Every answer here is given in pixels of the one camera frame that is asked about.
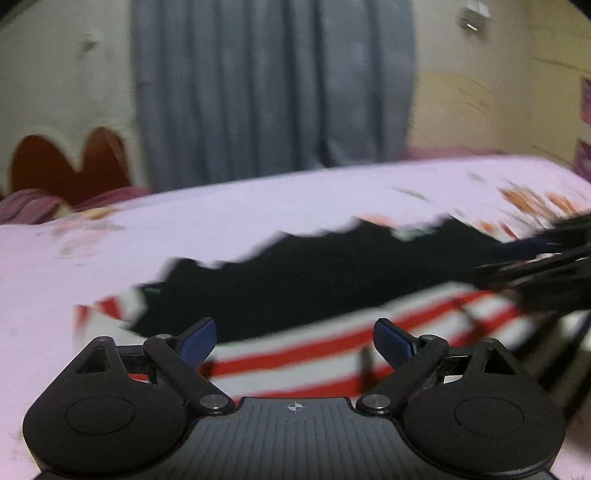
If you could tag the glass wall lamp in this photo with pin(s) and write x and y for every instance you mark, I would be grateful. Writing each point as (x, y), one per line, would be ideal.
(473, 14)

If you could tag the brown heart-shaped headboard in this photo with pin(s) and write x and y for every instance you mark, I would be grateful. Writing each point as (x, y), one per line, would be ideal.
(51, 170)

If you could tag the small pink poster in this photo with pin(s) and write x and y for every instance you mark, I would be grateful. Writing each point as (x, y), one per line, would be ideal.
(586, 99)

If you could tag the striped dinosaur sweater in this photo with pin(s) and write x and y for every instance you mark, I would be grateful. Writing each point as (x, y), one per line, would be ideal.
(323, 277)

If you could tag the cream headboard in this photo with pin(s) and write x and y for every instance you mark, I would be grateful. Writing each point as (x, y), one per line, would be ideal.
(461, 124)

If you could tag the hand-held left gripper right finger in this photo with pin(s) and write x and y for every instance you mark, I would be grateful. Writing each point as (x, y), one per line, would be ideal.
(392, 344)

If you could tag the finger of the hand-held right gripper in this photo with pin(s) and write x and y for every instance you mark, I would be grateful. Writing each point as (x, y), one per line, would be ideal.
(526, 249)
(545, 284)

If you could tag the wide blue curtain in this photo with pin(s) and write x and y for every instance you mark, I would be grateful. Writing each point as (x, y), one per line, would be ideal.
(277, 92)

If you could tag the large pink poster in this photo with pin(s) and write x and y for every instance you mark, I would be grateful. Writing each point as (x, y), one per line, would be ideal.
(582, 159)

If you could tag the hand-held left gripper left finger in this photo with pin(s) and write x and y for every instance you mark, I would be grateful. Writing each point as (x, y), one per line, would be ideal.
(198, 344)

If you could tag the pink floral bed sheet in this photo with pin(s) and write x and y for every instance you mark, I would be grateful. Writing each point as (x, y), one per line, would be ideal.
(92, 258)

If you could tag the purple striped pillow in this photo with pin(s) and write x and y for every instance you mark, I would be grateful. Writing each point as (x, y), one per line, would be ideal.
(27, 205)

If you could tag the cream wardrobe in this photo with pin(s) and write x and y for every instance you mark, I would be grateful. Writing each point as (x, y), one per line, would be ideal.
(561, 92)

